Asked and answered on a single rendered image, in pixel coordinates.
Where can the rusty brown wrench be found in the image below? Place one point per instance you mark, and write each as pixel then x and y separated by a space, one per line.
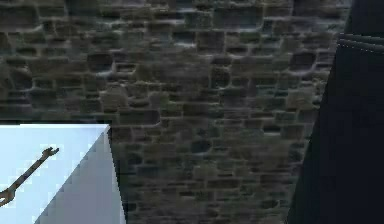
pixel 28 172

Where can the pale blue counter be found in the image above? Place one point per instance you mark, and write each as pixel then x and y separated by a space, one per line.
pixel 60 173

